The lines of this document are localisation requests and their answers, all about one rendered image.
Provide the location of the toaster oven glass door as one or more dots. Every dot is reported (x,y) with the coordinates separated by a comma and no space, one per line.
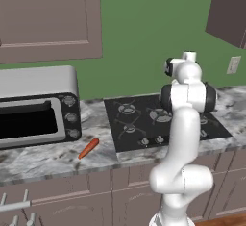
(59,120)

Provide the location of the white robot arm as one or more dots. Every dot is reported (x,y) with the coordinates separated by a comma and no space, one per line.
(182,140)

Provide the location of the mauve drawer front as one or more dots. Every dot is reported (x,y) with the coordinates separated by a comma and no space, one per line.
(134,175)
(70,185)

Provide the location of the orange carrot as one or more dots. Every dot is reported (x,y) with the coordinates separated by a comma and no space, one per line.
(88,148)

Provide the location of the mauve wall cupboard door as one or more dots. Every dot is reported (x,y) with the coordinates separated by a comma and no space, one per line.
(48,15)

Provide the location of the mauve wall cupboard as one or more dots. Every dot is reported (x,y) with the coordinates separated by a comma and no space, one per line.
(229,8)

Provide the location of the silver hob knob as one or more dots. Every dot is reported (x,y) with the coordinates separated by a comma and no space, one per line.
(144,141)
(159,139)
(203,134)

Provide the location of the silver and black toaster oven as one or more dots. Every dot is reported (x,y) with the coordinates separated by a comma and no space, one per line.
(38,80)

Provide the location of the black gas hob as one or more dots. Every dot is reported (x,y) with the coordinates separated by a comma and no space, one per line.
(134,130)

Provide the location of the white wall socket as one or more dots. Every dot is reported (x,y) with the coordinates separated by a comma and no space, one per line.
(233,65)

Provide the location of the black toaster oven knob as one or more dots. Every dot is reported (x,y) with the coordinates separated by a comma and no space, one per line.
(71,117)
(73,133)
(69,100)

